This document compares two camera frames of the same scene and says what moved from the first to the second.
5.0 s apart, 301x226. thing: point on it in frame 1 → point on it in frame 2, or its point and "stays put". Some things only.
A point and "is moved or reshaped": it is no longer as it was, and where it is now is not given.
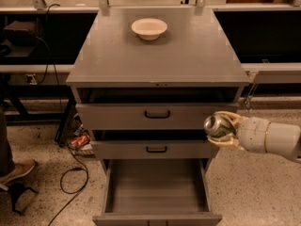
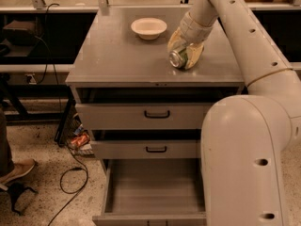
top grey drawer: (150, 116) stays put
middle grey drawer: (156, 150) stays put
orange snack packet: (81, 139) stays put
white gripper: (252, 134) → (197, 30)
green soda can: (219, 126) is moved or reshaped
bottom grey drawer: (156, 192) stays put
